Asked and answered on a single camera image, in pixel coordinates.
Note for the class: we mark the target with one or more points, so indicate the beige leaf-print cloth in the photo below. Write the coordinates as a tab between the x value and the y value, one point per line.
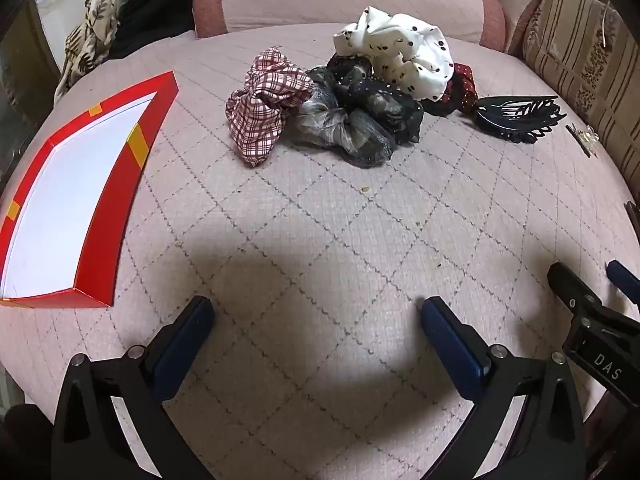
90	35

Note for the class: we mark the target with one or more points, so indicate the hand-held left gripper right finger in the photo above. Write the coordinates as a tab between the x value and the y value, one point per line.
452	345

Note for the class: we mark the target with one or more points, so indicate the black claw hair clip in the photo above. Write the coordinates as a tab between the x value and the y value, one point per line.
500	117

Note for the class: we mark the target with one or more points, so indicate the black cloth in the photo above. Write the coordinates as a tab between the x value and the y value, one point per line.
150	25

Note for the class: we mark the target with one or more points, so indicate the red cardboard tray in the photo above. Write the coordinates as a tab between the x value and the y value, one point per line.
60	200

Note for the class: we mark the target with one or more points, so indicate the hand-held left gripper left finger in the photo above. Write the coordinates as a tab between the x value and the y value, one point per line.
182	345

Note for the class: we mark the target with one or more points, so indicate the black dotted sheer scrunchie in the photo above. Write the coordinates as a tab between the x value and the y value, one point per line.
385	102

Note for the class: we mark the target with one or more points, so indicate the red plaid scrunchie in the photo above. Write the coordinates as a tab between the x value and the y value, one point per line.
265	105

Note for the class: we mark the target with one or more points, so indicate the grey sheer scrunchie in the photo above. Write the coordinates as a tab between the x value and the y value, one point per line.
345	132

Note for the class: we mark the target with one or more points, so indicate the flower hair pin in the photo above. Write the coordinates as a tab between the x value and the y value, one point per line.
582	138

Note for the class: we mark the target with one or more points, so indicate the white black-dotted scrunchie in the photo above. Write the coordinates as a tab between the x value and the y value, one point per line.
410	55

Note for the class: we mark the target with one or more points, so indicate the red white-dotted scrunchie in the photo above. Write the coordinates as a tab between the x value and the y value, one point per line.
462	90

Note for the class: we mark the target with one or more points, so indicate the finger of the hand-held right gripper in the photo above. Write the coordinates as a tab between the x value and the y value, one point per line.
567	282
622	280

